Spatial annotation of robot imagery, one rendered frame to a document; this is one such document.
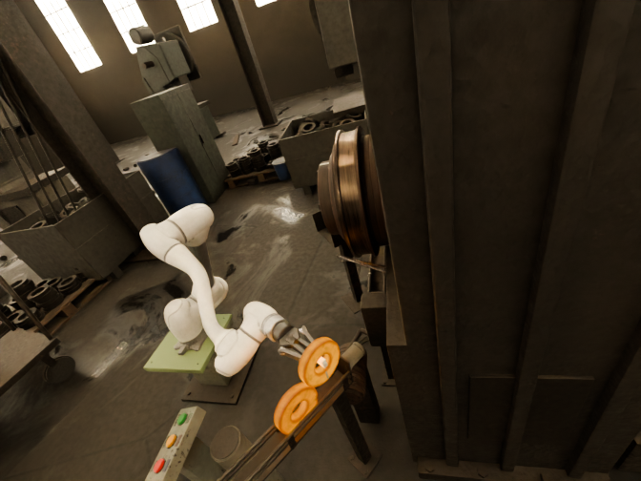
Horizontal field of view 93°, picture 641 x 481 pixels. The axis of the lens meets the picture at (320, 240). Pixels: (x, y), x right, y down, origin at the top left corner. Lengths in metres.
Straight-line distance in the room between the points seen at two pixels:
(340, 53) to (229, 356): 3.08
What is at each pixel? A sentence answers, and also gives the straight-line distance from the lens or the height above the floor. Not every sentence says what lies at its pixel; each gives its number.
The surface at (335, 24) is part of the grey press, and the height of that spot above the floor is 1.62.
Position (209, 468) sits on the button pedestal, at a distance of 1.58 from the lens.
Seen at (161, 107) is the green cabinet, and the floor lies 1.37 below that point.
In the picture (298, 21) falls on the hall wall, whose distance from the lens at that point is 11.30.
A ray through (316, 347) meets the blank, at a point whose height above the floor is 0.88.
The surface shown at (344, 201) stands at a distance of 0.93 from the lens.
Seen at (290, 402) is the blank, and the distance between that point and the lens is 1.02.
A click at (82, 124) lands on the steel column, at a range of 3.88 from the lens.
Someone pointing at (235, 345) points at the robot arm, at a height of 0.81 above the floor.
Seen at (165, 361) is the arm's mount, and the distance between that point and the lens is 2.03.
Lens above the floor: 1.64
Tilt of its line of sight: 34 degrees down
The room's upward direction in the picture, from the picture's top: 18 degrees counter-clockwise
